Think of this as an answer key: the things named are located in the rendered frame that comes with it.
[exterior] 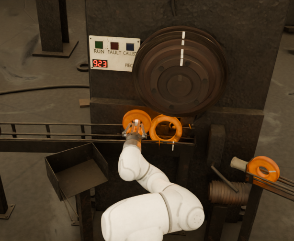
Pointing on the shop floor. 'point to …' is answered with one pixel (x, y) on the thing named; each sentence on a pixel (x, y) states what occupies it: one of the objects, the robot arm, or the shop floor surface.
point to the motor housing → (222, 187)
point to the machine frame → (258, 31)
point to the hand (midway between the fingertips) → (137, 120)
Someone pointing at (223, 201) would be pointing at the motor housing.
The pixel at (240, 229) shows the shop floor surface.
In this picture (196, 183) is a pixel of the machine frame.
